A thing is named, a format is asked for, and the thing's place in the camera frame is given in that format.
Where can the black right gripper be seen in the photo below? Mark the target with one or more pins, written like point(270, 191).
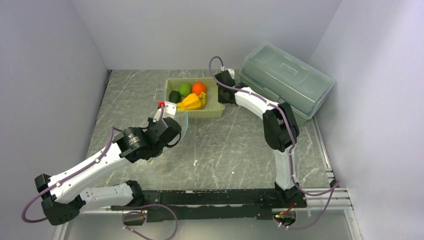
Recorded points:
point(220, 99)

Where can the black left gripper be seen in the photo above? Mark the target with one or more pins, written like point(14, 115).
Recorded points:
point(151, 122)

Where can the pale green perforated basket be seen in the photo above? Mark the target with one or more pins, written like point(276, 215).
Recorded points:
point(212, 109)

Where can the clear zip top bag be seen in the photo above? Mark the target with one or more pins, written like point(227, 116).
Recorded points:
point(182, 117)

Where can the yellow bell pepper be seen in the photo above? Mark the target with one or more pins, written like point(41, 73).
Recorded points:
point(191, 102)

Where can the green lime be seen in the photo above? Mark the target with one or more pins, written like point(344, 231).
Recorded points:
point(185, 89)

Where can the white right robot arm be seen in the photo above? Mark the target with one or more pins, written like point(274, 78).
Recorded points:
point(279, 126)

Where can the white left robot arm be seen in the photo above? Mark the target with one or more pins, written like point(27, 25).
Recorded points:
point(66, 195)

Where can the yellow banana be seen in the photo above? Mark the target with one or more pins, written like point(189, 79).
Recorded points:
point(202, 99)

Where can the orange fruit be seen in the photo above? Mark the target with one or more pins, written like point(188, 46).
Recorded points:
point(198, 88)

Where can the dark green avocado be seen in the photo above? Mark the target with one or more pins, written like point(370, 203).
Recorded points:
point(174, 97)

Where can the green plastic storage box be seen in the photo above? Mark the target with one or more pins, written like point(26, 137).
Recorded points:
point(280, 77)

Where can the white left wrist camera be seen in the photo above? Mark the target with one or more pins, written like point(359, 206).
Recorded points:
point(166, 109)

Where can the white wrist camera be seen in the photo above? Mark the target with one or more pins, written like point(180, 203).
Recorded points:
point(166, 109)
point(230, 71)

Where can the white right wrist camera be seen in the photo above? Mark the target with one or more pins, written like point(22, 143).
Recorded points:
point(230, 71)

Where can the black mounting rail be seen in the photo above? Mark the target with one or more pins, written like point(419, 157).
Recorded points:
point(258, 203)

